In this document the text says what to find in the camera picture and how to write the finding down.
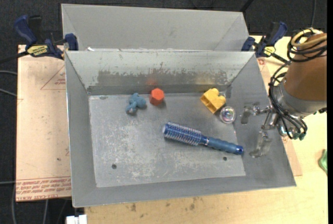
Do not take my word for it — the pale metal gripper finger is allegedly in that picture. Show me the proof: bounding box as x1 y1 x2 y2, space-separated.
240 102 270 125
249 130 273 159

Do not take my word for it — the clear iridescent ball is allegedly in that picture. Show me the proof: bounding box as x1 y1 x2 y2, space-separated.
220 106 237 124

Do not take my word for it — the yellow toy brick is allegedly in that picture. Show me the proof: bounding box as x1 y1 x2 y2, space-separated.
199 88 227 114

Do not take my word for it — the blue round hairbrush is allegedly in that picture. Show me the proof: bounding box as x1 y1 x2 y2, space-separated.
162 121 245 156

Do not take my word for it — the pale green soft object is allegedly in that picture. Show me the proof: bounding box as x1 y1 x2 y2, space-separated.
318 148 328 175

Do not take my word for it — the orange hexagonal block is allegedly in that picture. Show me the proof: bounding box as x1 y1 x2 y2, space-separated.
149 88 165 107

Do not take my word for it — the grey metal bin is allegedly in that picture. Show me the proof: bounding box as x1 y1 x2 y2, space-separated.
61 3 297 208

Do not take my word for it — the blue toy figure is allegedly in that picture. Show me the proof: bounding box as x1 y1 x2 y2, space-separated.
125 92 147 116

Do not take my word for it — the brown cardboard board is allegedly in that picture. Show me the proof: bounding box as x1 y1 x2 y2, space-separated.
15 44 303 203

